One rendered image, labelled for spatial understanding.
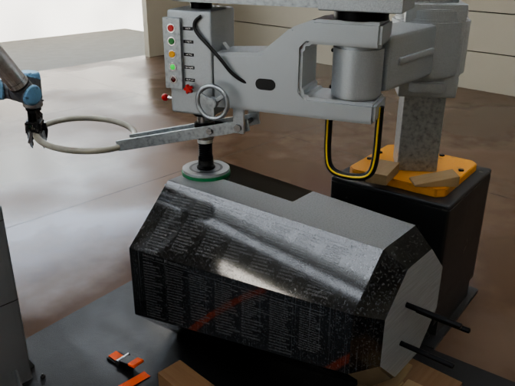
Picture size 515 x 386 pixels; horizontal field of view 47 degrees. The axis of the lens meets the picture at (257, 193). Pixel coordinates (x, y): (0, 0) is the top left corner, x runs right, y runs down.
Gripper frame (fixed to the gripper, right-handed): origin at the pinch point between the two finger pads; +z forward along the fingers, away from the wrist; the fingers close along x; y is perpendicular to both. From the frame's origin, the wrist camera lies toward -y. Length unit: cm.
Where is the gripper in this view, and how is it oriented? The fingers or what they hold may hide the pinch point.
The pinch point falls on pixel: (38, 145)
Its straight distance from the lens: 305.5
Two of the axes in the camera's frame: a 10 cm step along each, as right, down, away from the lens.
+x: 9.9, 0.0, 1.5
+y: 1.3, 4.4, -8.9
